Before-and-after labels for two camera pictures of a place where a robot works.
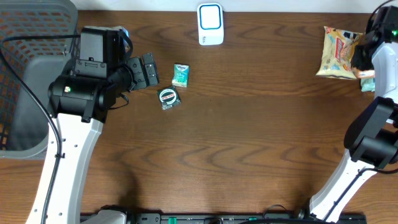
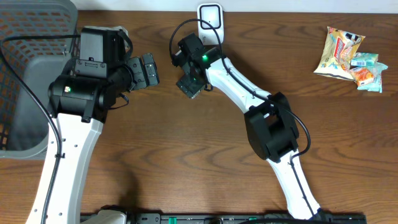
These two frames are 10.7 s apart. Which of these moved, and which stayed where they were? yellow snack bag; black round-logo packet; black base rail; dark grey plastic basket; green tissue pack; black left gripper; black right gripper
Moved: black right gripper; black round-logo packet; green tissue pack
Stayed: dark grey plastic basket; black base rail; black left gripper; yellow snack bag
